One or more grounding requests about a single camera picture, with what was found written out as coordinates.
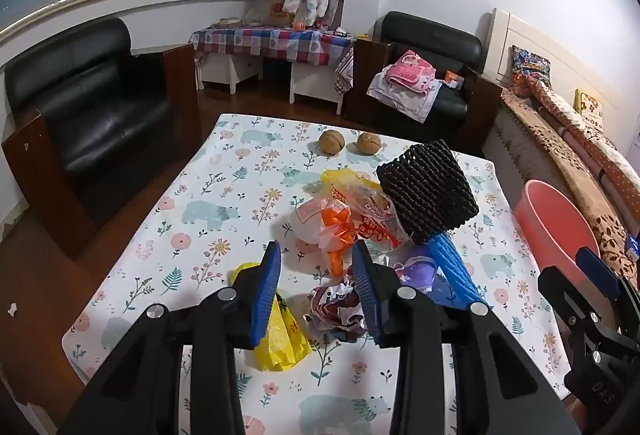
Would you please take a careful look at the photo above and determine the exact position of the colourful printed pillow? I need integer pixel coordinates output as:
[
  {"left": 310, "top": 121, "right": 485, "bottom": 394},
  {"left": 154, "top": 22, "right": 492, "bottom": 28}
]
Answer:
[{"left": 510, "top": 46, "right": 552, "bottom": 96}]

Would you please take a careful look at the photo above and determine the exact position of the checked tablecloth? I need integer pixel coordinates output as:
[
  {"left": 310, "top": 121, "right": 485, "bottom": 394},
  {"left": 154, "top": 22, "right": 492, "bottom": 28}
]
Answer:
[{"left": 191, "top": 26, "right": 357, "bottom": 96}]

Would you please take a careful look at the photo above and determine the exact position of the walnut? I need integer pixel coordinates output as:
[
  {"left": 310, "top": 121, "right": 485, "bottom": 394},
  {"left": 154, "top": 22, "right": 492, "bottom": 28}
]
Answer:
[
  {"left": 320, "top": 130, "right": 346, "bottom": 156},
  {"left": 357, "top": 132, "right": 382, "bottom": 157}
]

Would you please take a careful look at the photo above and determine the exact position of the blue foam net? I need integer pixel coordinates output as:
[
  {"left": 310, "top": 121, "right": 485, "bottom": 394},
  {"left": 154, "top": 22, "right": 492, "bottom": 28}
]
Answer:
[{"left": 427, "top": 232, "right": 489, "bottom": 312}]

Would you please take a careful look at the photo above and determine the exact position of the white orange plastic bag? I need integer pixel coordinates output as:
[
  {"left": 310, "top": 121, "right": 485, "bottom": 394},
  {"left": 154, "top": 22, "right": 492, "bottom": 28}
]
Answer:
[{"left": 292, "top": 195, "right": 362, "bottom": 278}]

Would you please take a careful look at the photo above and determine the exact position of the clear red printed bag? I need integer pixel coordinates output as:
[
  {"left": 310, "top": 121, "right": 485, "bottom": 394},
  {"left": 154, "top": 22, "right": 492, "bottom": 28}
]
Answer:
[{"left": 345, "top": 182, "right": 408, "bottom": 250}]

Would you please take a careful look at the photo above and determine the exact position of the pink plastic bucket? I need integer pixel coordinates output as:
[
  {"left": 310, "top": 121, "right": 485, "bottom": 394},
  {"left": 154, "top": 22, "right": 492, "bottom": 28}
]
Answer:
[{"left": 513, "top": 180, "right": 601, "bottom": 287}]

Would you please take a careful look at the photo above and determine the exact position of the floral bear tablecloth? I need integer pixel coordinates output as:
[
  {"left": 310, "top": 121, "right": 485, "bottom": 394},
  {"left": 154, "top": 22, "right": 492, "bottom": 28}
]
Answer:
[{"left": 62, "top": 113, "right": 573, "bottom": 435}]

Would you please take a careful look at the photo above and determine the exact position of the cream bed headboard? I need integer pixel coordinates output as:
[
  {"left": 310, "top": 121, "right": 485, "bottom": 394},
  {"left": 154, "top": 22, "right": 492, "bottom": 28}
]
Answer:
[{"left": 487, "top": 7, "right": 628, "bottom": 118}]

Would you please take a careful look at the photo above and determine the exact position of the printed paper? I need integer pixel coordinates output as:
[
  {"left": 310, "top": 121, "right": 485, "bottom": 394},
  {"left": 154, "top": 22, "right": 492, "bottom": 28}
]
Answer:
[{"left": 306, "top": 280, "right": 369, "bottom": 342}]

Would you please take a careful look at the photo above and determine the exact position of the yellow flowered pillow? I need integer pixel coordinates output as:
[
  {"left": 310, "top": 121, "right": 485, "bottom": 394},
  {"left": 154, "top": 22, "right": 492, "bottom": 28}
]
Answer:
[{"left": 575, "top": 89, "right": 605, "bottom": 132}]

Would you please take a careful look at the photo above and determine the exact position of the black foam net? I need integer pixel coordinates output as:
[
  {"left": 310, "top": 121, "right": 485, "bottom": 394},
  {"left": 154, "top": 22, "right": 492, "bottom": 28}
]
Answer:
[{"left": 376, "top": 140, "right": 478, "bottom": 246}]

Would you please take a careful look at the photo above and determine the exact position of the white folded cloth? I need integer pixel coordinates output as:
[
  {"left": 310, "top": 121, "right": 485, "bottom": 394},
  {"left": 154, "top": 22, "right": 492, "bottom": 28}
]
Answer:
[{"left": 367, "top": 65, "right": 444, "bottom": 124}]

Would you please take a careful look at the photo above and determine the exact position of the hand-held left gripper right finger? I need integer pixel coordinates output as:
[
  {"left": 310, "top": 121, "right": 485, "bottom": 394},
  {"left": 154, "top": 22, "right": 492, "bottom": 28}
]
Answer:
[{"left": 351, "top": 241, "right": 583, "bottom": 435}]

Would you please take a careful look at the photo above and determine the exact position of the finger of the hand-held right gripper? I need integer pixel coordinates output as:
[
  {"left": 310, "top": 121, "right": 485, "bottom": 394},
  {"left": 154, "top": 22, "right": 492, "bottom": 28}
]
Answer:
[
  {"left": 538, "top": 266, "right": 621, "bottom": 341},
  {"left": 575, "top": 247, "right": 640, "bottom": 316}
]

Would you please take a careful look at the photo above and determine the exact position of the thin yellow plastic bag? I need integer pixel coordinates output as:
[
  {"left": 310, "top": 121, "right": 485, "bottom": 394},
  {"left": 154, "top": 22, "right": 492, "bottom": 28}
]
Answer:
[{"left": 321, "top": 168, "right": 375, "bottom": 204}]

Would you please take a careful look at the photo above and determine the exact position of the large black leather armchair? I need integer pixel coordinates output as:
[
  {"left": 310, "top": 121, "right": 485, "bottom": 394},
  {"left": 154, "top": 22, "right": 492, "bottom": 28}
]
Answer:
[{"left": 2, "top": 17, "right": 202, "bottom": 261}]

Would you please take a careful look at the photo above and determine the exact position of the brown bed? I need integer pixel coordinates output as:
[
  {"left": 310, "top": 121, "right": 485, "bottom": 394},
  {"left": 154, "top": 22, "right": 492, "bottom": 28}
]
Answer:
[{"left": 482, "top": 90, "right": 640, "bottom": 288}]

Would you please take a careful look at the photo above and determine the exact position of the pink folded blanket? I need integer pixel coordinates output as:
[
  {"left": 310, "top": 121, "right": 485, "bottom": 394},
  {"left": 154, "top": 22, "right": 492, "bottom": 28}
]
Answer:
[{"left": 385, "top": 50, "right": 437, "bottom": 96}]

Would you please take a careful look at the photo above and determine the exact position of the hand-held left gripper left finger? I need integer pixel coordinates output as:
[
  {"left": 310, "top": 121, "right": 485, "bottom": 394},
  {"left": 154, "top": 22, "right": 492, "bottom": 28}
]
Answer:
[{"left": 57, "top": 241, "right": 282, "bottom": 435}]

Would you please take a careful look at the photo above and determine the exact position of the black armchair with clothes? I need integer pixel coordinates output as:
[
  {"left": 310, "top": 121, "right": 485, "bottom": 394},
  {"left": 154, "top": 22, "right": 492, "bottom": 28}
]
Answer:
[{"left": 345, "top": 11, "right": 503, "bottom": 152}]

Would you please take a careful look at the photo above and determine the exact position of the brown floral quilt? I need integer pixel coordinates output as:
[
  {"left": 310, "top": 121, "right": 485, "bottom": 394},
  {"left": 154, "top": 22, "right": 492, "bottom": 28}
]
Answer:
[{"left": 502, "top": 80, "right": 640, "bottom": 288}]

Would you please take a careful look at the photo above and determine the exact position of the purple wrapper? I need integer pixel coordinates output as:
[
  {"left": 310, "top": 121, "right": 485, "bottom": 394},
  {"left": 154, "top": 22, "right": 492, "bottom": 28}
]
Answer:
[{"left": 389, "top": 255, "right": 452, "bottom": 307}]

